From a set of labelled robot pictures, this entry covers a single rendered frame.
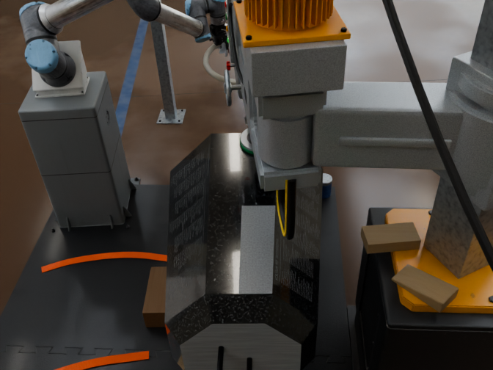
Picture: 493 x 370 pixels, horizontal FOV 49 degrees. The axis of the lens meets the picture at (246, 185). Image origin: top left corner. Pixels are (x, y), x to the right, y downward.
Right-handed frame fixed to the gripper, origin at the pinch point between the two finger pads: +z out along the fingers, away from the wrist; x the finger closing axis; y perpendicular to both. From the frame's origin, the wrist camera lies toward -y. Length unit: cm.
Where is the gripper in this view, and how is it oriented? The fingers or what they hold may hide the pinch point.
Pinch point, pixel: (224, 52)
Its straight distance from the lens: 326.7
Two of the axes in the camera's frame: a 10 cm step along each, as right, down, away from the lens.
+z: 0.5, 7.1, 7.0
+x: 5.9, 5.5, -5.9
